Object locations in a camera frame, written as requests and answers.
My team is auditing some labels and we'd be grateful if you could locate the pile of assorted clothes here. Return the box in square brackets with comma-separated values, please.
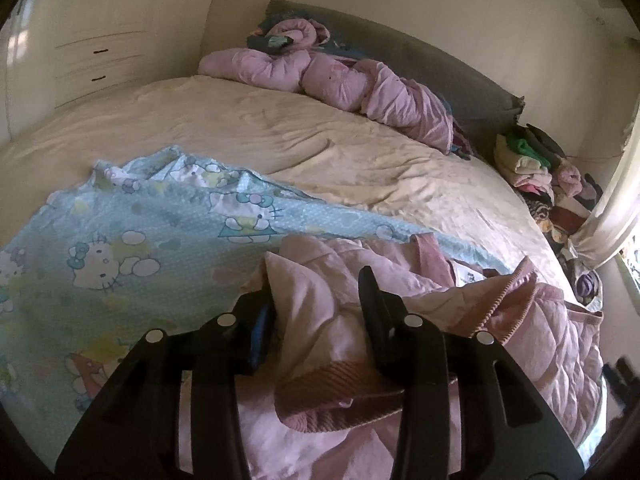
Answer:
[492, 122, 601, 273]

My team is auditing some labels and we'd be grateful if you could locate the blue cartoon printed blanket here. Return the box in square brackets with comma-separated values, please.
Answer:
[0, 145, 513, 471]

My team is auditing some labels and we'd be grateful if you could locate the bed with cream sheet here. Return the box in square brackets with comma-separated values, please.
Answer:
[0, 74, 607, 480]

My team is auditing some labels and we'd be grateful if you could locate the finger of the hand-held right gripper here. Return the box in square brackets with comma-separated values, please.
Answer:
[601, 356, 635, 405]

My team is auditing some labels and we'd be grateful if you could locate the grey headboard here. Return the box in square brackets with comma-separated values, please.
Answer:
[259, 0, 527, 162]

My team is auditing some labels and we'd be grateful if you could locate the pink crumpled comforter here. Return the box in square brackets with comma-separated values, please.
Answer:
[198, 17, 457, 157]

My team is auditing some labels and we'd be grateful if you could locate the purple cloth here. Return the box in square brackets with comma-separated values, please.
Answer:
[574, 269, 605, 307]

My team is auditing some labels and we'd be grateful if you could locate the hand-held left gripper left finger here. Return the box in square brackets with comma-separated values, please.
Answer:
[54, 286, 277, 480]

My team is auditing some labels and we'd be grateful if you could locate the cream wardrobe with drawers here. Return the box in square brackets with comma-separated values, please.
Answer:
[0, 0, 227, 147]

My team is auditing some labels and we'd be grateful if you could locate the dark teal cloth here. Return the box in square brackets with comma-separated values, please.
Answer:
[246, 31, 297, 57]

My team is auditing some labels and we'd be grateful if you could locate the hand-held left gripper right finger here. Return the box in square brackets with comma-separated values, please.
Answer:
[357, 265, 586, 480]

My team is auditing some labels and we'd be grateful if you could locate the pink quilted jacket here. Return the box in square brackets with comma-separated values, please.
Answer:
[177, 232, 607, 480]

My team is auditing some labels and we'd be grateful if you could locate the white curtain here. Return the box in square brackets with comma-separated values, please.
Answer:
[574, 117, 640, 268]

